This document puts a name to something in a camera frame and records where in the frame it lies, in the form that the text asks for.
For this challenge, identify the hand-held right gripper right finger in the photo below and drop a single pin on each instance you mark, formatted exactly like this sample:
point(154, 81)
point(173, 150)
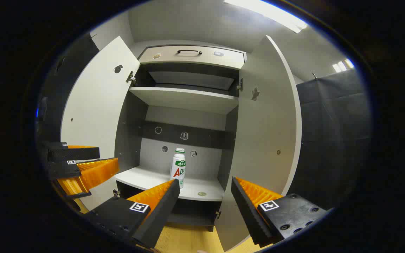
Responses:
point(244, 211)

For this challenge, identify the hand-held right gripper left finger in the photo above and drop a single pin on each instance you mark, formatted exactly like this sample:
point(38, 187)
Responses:
point(160, 214)

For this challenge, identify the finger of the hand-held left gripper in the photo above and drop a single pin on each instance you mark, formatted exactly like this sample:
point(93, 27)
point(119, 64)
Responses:
point(63, 169)
point(79, 153)

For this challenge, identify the white bottle with green label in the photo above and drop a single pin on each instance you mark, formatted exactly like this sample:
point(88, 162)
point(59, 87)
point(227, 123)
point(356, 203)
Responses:
point(178, 168)

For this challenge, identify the white cabinet door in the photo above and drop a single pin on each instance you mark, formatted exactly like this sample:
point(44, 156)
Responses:
point(97, 105)
point(265, 123)

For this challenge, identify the white grey cabinet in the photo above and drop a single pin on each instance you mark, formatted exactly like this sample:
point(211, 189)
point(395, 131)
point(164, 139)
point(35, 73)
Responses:
point(188, 123)

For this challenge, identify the white cabinet shelf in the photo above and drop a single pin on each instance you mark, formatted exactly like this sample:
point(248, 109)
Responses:
point(185, 98)

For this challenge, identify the beige cabinet drawer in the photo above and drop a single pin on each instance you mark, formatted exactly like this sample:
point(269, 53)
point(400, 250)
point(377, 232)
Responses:
point(192, 58)

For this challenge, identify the black backdrop cloth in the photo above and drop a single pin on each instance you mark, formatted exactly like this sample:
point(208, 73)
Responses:
point(332, 133)
point(69, 70)

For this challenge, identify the small ceiling light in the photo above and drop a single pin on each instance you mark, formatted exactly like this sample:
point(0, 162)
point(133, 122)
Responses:
point(343, 65)

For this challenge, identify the long ceiling light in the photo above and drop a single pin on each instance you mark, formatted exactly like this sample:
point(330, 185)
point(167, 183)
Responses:
point(269, 12)

